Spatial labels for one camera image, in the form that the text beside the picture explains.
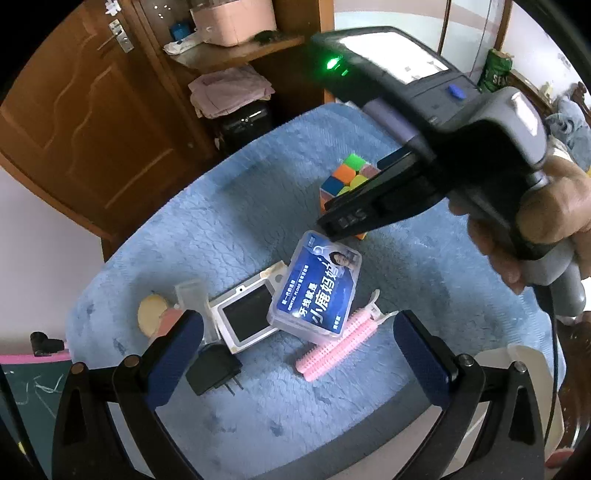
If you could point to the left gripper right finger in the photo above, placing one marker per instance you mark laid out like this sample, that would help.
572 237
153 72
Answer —
442 380

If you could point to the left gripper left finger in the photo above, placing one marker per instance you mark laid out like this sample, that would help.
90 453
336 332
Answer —
86 443

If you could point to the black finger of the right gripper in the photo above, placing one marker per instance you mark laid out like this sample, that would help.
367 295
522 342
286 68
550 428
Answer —
408 186

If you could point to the multicolour puzzle cube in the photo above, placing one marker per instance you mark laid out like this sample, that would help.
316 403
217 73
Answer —
352 173

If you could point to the pink round keychain charm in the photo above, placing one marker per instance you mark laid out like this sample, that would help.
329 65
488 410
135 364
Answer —
155 317

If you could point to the black power adapter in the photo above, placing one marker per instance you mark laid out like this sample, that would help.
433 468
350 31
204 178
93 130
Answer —
214 367

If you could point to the blue dental floss box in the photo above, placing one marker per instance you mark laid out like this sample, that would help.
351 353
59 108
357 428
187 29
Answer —
316 294

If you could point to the pink hair roller clip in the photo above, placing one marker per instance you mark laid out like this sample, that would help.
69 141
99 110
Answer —
360 326

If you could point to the clear small plastic box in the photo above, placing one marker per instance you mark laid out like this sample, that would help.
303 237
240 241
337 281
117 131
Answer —
192 295

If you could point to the silver digital camera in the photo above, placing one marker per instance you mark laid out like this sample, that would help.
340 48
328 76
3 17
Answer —
239 315

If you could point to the right hand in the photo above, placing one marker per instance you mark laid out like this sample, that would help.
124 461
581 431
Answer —
560 210

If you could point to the white storage box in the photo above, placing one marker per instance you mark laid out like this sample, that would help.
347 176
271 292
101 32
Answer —
507 427

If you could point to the black clamp on chalkboard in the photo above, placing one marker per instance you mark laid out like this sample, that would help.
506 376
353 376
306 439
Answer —
42 345

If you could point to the blue plush table mat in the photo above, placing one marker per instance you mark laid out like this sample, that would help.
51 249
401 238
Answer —
249 212

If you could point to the wooden shelf cabinet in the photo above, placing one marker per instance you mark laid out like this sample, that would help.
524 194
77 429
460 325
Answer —
281 61

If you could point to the folded pink cloth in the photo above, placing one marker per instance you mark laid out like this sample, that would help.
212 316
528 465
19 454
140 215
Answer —
223 92

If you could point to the pink appliance on shelf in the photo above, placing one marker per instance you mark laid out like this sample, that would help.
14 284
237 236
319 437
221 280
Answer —
231 23

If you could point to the brown wooden door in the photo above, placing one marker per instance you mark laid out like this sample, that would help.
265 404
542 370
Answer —
91 123

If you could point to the green chalkboard pink frame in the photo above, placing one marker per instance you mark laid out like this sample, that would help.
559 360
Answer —
36 384

